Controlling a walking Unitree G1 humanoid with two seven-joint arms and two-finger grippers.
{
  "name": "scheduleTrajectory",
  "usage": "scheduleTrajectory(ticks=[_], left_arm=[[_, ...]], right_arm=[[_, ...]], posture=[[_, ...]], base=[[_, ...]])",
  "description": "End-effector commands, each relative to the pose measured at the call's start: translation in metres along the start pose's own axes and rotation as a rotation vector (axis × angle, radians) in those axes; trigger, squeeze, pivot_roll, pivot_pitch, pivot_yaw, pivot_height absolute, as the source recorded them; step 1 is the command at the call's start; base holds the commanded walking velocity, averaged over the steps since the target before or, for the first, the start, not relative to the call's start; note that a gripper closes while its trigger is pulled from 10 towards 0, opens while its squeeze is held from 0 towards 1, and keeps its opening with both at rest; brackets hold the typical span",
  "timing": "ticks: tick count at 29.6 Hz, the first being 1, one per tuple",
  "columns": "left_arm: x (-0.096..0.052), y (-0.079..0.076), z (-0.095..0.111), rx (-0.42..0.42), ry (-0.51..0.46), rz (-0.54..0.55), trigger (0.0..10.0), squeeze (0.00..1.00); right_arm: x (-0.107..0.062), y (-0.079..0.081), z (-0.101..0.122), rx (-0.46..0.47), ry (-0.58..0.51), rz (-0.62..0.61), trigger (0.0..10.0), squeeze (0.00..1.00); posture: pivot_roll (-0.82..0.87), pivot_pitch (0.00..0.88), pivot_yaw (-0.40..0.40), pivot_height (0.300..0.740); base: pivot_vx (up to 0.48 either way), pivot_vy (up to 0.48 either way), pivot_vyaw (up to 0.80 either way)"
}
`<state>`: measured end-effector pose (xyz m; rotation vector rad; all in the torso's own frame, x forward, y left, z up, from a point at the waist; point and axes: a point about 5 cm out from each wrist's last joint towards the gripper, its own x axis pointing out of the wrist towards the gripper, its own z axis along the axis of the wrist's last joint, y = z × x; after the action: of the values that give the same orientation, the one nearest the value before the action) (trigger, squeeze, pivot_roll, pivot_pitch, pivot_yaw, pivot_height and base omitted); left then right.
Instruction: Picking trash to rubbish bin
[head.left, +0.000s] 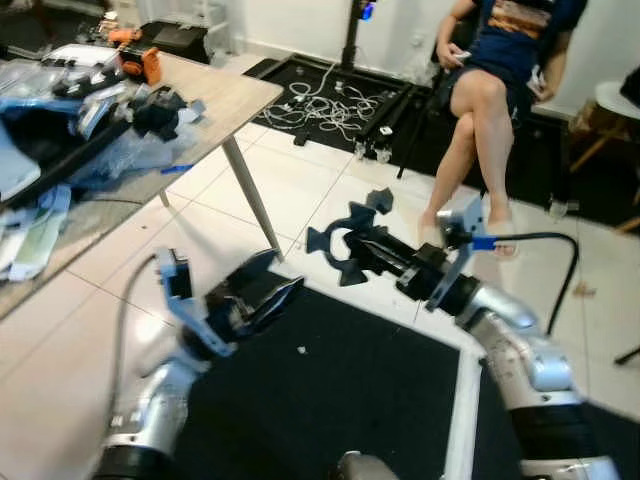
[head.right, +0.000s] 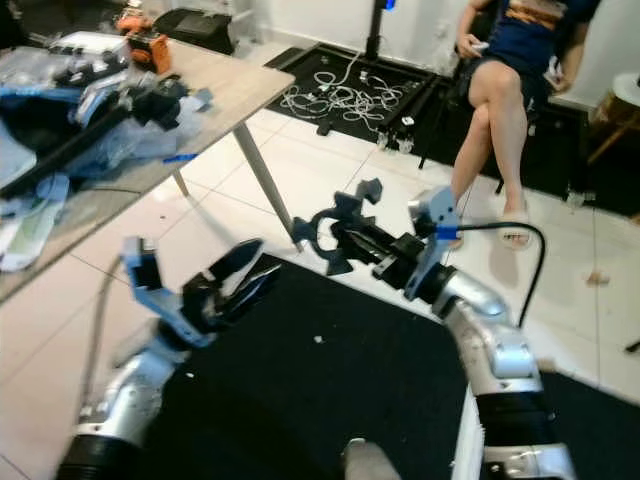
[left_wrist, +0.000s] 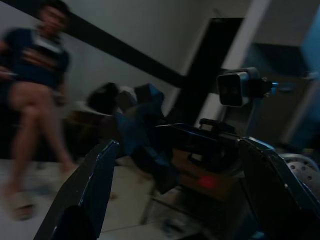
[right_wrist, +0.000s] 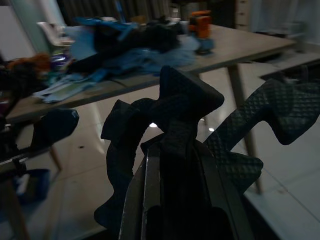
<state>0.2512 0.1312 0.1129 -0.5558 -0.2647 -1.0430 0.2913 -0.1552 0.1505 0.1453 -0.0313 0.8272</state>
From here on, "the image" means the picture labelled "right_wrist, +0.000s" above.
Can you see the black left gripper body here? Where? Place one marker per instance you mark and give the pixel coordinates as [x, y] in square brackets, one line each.
[15, 140]

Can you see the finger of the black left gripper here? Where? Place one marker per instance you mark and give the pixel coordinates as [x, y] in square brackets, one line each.
[57, 125]

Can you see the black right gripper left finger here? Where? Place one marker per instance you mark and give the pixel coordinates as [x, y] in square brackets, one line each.
[140, 200]

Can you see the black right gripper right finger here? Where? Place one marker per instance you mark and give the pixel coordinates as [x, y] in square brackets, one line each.
[220, 205]

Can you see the blue plastic bag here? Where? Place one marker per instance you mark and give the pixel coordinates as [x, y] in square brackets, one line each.
[85, 45]

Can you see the orange and black device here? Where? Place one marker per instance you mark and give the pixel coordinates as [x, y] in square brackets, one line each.
[201, 25]

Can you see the white drawer cabinet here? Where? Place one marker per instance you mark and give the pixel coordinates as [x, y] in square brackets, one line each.
[243, 12]

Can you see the orange net bag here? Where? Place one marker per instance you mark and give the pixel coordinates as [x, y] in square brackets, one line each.
[35, 60]

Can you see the black gear-shaped textured piece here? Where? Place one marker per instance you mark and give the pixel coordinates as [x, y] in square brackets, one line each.
[185, 100]

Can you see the purple shiny packet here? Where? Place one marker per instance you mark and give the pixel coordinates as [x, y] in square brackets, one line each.
[58, 61]

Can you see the blue rubbish bin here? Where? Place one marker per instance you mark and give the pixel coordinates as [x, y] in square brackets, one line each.
[37, 185]

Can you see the green white leaflet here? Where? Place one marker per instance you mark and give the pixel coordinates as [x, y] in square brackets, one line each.
[62, 92]

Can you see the black cloth bag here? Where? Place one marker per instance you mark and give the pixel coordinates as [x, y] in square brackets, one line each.
[140, 37]

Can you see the wooden table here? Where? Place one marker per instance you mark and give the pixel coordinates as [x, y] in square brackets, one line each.
[250, 45]

